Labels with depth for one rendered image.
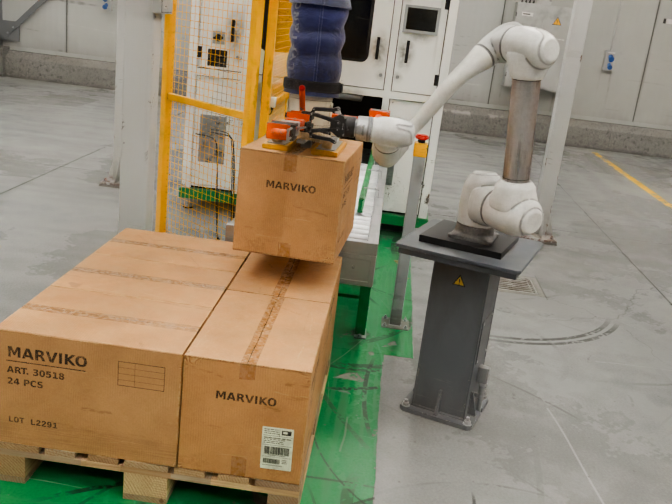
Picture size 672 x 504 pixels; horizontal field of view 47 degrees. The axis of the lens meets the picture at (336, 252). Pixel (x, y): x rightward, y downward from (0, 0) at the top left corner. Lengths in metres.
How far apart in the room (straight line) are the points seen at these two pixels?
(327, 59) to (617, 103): 9.94
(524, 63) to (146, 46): 2.16
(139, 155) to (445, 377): 2.09
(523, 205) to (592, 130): 9.61
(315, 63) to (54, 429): 1.57
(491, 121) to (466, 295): 9.16
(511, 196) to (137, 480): 1.64
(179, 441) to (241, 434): 0.20
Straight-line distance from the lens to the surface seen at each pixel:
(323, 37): 2.99
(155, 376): 2.50
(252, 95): 4.24
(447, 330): 3.25
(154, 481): 2.69
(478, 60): 2.96
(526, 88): 2.91
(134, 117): 4.36
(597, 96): 12.62
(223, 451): 2.57
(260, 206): 2.98
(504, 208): 2.97
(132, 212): 4.47
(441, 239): 3.11
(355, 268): 3.56
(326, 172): 2.90
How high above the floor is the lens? 1.60
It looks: 17 degrees down
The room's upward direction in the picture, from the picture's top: 7 degrees clockwise
